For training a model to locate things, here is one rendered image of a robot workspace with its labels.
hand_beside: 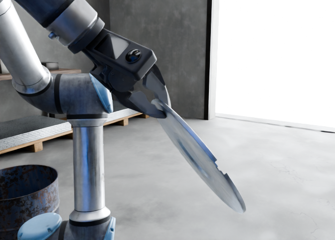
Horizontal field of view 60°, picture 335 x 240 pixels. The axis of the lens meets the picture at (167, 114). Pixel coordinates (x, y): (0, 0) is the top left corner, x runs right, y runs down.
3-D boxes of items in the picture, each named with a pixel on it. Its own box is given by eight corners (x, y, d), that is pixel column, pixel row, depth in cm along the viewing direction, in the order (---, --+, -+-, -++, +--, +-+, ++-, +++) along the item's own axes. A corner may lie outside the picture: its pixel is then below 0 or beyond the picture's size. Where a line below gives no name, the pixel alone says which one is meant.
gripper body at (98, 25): (135, 65, 58) (90, 18, 52) (155, 68, 51) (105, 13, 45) (110, 94, 57) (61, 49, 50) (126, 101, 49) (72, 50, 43)
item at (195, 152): (209, 192, 76) (211, 190, 76) (268, 237, 48) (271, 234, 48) (143, 104, 73) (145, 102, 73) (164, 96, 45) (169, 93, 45)
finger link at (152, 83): (166, 97, 61) (136, 67, 56) (182, 101, 56) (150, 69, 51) (157, 108, 61) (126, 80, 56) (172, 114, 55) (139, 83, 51)
